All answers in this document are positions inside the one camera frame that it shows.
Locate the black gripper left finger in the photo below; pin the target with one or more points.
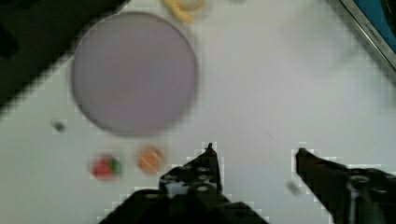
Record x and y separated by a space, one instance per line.
203 170

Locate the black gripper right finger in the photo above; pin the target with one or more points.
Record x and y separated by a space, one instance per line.
350 195

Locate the red toy strawberry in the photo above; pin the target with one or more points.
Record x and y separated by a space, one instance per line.
106 167

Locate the orange slice toy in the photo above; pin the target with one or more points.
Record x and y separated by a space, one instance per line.
150 160

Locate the round purple plate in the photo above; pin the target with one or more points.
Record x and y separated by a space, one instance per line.
133 74

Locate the plush peeled banana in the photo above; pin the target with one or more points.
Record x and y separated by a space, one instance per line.
182 9

